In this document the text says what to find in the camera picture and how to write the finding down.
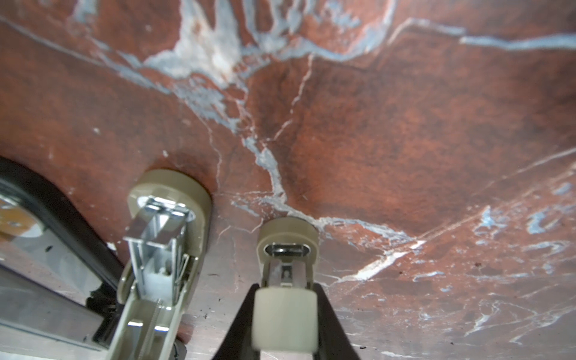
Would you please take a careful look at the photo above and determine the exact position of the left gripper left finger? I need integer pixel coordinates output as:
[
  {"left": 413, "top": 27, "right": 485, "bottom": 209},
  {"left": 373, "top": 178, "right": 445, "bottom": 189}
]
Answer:
[{"left": 212, "top": 283, "right": 260, "bottom": 360}]

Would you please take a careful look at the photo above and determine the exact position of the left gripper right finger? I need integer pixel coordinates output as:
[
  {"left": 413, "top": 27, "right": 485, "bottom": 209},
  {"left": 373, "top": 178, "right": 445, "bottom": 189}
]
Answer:
[{"left": 313, "top": 283, "right": 360, "bottom": 360}]

